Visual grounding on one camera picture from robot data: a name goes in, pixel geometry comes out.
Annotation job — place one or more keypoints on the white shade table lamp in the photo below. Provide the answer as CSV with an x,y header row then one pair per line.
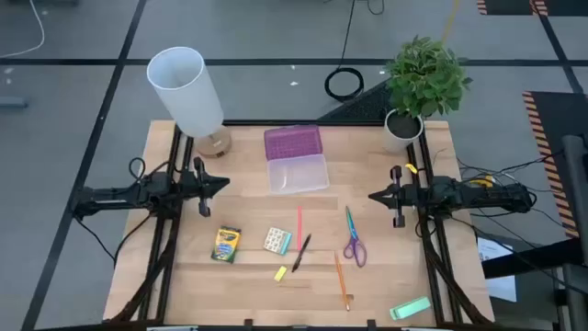
x,y
184,92

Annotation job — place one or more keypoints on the pink pencil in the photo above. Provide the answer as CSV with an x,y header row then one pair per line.
x,y
299,230

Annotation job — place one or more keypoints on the yellow green crayon box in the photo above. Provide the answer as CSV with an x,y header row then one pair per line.
x,y
226,243

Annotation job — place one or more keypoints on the black pen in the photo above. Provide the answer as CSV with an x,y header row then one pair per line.
x,y
301,253

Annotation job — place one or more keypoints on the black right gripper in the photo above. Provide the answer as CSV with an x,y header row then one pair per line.
x,y
399,197

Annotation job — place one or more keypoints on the black floor mat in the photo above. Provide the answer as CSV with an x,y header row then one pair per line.
x,y
363,110

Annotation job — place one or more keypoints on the small yellow eraser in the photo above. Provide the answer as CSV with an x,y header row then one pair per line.
x,y
280,273

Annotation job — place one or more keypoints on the white paper sheet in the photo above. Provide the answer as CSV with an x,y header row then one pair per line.
x,y
489,250

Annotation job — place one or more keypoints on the teal sticky note pad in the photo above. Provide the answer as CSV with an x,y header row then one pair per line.
x,y
275,240

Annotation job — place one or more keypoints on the green plant in white pot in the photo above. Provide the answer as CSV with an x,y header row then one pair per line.
x,y
422,78

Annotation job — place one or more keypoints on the grey metal stand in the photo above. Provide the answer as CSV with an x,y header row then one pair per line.
x,y
574,184

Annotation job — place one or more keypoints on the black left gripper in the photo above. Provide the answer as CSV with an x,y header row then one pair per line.
x,y
202,188

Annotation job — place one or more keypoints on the orange pencil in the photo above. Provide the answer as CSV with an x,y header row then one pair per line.
x,y
342,280

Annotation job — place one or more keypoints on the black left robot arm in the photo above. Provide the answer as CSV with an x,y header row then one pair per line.
x,y
115,195

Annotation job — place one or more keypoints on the clear purple-lid pencil case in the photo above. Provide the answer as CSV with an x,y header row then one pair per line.
x,y
294,142

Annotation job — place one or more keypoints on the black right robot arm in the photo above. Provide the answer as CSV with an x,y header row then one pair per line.
x,y
459,193

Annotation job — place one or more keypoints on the grey floor foot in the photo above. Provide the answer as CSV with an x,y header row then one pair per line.
x,y
11,102

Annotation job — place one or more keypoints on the hazard striped black mat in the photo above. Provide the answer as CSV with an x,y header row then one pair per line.
x,y
560,115
505,7

